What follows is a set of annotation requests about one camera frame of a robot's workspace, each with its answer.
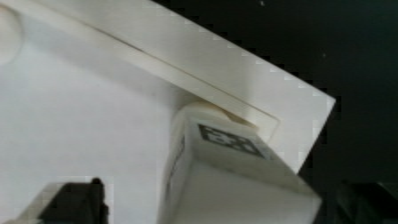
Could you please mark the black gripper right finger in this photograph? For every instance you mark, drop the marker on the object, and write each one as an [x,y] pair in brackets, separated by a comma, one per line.
[366,203]

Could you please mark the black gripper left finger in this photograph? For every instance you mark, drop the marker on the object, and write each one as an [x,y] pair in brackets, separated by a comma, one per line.
[77,206]

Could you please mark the white table leg with tag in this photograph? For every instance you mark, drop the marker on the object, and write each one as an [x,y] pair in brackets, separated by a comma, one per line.
[228,184]

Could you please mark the white square tabletop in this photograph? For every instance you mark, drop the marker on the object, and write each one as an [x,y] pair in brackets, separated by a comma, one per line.
[89,95]

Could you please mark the white right obstacle wall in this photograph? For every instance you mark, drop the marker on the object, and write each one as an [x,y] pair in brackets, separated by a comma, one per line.
[237,66]

